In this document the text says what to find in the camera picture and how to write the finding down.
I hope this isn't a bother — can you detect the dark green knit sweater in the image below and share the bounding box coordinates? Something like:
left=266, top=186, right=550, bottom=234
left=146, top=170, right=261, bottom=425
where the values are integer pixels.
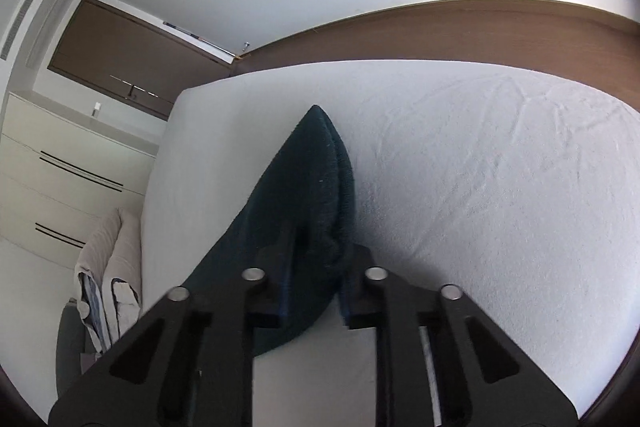
left=184, top=106, right=355, bottom=355

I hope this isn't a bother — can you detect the white wardrobe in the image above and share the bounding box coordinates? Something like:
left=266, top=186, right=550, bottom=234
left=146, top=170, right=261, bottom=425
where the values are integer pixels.
left=1, top=91, right=158, bottom=268

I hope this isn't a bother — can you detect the brown wooden door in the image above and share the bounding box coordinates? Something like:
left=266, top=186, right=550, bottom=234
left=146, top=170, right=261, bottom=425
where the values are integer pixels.
left=48, top=0, right=231, bottom=120

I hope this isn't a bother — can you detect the folded striped duvet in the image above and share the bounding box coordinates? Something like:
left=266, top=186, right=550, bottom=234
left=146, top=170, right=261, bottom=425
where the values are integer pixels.
left=74, top=208, right=142, bottom=355

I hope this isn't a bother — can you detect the grey upholstered headboard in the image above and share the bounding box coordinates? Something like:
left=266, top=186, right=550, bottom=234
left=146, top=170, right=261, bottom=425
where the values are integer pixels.
left=55, top=298, right=98, bottom=398

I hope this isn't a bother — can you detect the brown wooden bed frame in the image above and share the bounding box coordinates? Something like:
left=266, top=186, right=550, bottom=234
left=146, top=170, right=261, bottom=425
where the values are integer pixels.
left=232, top=0, right=639, bottom=107

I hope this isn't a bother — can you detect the white bed sheet mattress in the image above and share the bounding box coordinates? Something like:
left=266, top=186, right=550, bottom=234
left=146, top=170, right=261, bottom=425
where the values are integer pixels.
left=142, top=61, right=639, bottom=413

